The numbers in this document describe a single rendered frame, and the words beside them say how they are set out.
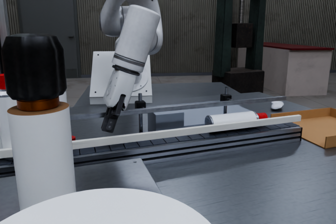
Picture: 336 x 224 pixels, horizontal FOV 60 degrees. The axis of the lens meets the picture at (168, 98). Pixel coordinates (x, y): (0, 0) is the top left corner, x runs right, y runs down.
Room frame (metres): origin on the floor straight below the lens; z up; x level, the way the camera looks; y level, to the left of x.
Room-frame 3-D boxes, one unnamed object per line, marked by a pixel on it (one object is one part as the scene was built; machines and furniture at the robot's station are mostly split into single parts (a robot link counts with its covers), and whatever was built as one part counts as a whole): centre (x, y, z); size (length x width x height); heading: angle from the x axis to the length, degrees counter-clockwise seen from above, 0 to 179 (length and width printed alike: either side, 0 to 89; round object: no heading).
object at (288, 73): (6.45, -2.39, 0.44); 2.55 x 0.82 x 0.87; 7
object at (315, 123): (1.00, -0.58, 0.85); 0.30 x 0.26 x 0.04; 109
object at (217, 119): (0.88, -0.22, 0.91); 0.20 x 0.05 x 0.05; 109
